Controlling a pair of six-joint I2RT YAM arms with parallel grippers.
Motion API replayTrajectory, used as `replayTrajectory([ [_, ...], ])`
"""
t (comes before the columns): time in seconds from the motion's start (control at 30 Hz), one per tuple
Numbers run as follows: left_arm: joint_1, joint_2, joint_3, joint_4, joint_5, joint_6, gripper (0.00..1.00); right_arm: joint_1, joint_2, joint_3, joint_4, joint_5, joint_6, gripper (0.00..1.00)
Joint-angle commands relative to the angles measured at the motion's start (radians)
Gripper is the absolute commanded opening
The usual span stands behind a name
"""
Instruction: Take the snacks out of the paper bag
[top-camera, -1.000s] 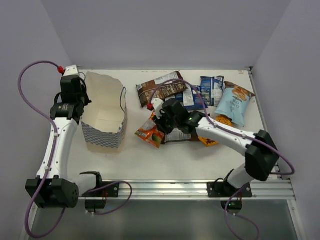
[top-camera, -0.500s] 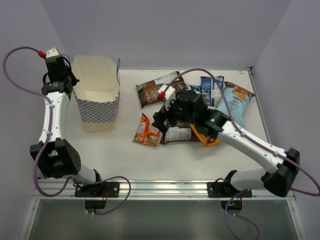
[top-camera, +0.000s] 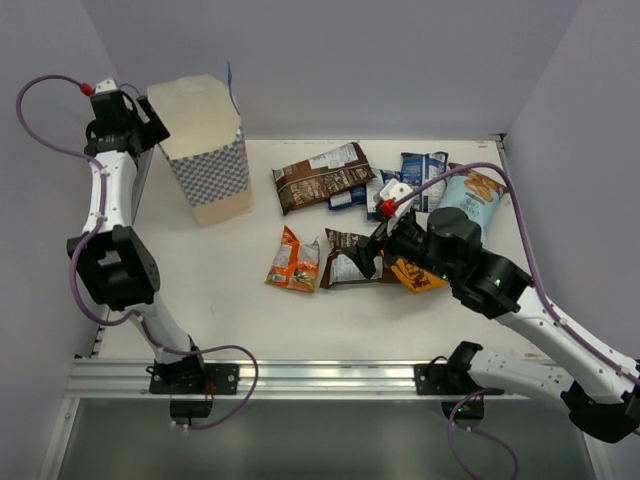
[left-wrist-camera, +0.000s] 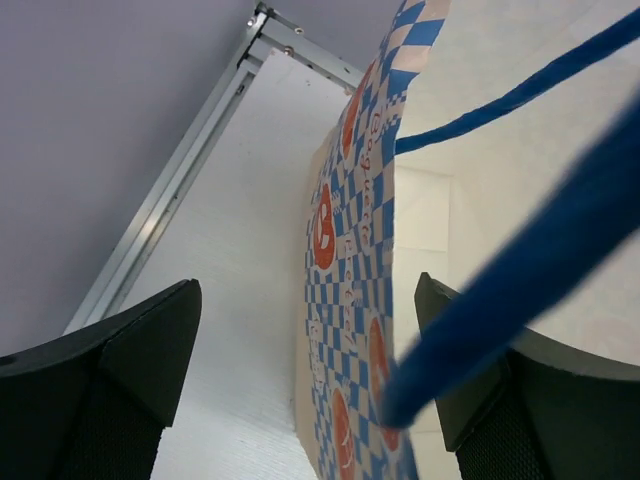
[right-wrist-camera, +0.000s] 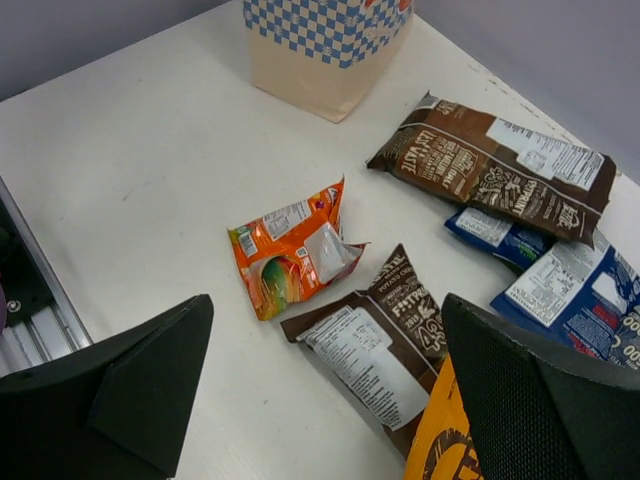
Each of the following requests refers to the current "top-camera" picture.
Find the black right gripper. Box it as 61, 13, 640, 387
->
342, 208, 460, 285

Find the orange snack packet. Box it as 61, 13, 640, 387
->
381, 254, 448, 294

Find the light blue snack packet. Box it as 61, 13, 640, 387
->
438, 169, 509, 243

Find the checkered blue paper bag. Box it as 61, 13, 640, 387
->
147, 66, 254, 227

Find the blue white snack packet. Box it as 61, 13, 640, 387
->
328, 186, 366, 210

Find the dark brown kettle chips bag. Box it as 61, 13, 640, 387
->
320, 228, 400, 289

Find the small orange white packet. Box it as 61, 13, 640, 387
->
265, 226, 320, 293

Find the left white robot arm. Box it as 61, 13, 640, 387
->
67, 82, 208, 394

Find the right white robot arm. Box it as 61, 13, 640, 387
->
345, 207, 639, 443

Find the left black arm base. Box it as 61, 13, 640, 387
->
146, 362, 240, 425

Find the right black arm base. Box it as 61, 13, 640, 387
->
412, 355, 486, 428

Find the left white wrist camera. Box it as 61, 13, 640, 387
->
94, 78, 120, 95

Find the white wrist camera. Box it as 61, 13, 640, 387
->
94, 78, 120, 95
376, 179, 413, 231

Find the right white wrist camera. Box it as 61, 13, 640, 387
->
376, 179, 413, 231

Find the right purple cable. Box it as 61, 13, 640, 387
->
392, 161, 640, 386

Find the purple cable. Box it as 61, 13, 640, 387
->
392, 161, 640, 386
16, 74, 260, 432

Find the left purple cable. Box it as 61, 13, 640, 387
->
16, 74, 260, 432

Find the aluminium front rail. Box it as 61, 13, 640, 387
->
67, 357, 556, 401

